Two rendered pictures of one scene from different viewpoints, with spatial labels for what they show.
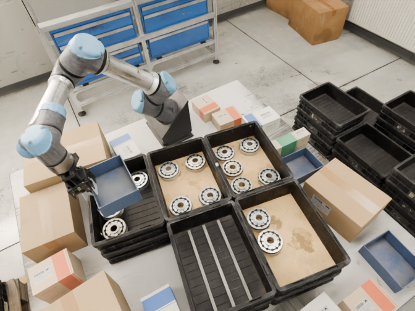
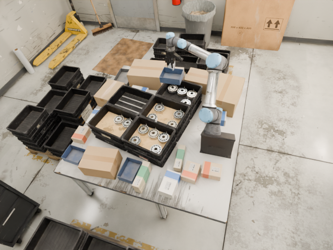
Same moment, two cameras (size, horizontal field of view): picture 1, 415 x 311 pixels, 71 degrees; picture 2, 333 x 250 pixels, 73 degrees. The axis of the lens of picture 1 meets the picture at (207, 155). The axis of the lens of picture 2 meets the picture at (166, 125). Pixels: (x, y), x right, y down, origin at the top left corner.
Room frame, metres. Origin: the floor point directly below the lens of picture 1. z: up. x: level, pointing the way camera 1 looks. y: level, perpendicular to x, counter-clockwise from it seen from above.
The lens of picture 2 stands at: (1.88, -0.79, 2.52)
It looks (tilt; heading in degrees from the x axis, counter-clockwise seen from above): 52 degrees down; 141
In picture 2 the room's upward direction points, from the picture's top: 9 degrees counter-clockwise
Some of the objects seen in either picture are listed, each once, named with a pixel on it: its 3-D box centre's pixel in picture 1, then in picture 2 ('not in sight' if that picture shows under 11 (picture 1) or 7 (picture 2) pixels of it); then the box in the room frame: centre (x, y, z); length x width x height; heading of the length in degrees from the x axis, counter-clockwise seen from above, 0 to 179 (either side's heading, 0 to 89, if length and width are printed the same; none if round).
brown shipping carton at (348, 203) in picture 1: (341, 198); (101, 162); (0.67, -0.62, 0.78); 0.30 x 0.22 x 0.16; 33
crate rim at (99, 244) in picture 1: (122, 195); (179, 91); (0.70, 0.40, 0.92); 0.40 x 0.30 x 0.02; 15
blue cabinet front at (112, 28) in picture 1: (102, 49); not in sight; (2.56, 0.89, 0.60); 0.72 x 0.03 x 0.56; 116
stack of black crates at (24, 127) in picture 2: not in sight; (36, 129); (-0.67, -0.86, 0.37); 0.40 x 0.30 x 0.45; 116
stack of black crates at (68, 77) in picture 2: not in sight; (70, 87); (-1.02, -0.13, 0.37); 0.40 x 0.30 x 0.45; 116
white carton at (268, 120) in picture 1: (260, 122); (170, 183); (1.26, -0.34, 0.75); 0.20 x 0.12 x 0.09; 112
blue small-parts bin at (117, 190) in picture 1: (112, 184); (171, 76); (0.64, 0.37, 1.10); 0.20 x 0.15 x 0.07; 27
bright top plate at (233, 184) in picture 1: (241, 185); (143, 129); (0.74, -0.15, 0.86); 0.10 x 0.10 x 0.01
